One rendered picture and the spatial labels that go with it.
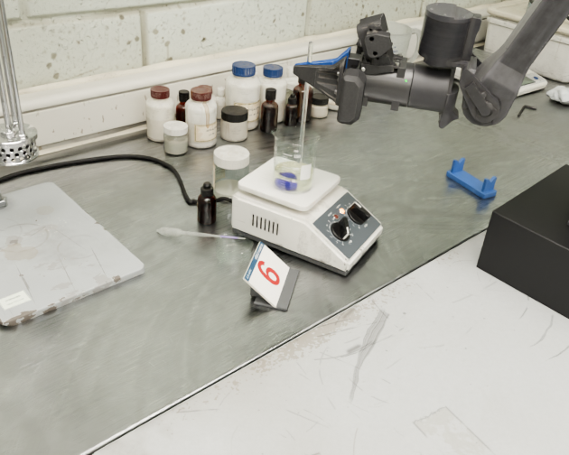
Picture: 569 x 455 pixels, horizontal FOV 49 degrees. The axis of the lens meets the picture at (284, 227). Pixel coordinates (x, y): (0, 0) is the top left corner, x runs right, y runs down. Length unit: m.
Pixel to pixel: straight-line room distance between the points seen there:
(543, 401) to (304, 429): 0.28
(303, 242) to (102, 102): 0.53
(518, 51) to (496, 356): 0.37
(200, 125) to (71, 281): 0.46
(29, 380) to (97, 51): 0.70
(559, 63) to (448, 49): 1.13
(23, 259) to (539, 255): 0.70
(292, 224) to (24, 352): 0.38
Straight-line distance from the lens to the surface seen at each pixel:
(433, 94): 0.83
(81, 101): 1.23
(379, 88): 0.83
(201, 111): 1.19
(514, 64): 0.82
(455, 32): 0.80
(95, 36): 1.25
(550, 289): 0.93
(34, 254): 0.93
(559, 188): 1.03
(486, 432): 0.74
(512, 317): 0.90
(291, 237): 0.90
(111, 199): 1.06
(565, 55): 1.90
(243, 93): 1.28
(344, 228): 0.89
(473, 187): 1.19
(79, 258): 0.91
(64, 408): 0.72
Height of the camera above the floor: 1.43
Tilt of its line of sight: 32 degrees down
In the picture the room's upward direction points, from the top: 5 degrees clockwise
